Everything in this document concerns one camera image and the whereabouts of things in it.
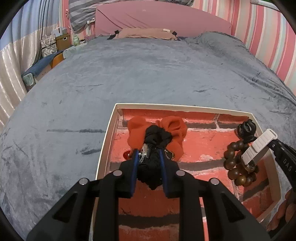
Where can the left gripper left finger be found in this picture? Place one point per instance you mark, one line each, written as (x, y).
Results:
(89, 207)

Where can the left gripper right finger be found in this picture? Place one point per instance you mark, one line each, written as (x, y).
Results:
(227, 218)

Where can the black hair claw clip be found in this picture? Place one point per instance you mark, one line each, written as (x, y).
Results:
(246, 131)

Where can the black fabric scrunchie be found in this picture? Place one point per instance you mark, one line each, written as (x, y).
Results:
(149, 170)

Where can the orange fabric scrunchie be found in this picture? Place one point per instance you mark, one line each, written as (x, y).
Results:
(172, 124)

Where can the person's right hand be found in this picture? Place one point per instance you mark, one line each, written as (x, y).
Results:
(285, 211)

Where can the white tray brick pattern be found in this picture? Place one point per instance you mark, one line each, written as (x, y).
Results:
(149, 215)

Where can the grey velvet bed blanket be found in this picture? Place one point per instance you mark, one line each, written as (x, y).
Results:
(54, 136)

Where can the blue folded cloth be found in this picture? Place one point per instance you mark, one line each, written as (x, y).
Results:
(38, 67)

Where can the pink bed headboard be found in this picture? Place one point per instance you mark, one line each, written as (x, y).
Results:
(186, 21)

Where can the silver satin curtain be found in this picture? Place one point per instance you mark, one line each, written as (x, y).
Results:
(17, 55)

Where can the tan pillow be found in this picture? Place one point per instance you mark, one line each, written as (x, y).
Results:
(152, 33)

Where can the patterned fabric bag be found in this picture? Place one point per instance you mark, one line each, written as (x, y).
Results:
(48, 46)

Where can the brown storage box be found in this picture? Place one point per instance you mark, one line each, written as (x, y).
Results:
(63, 42)

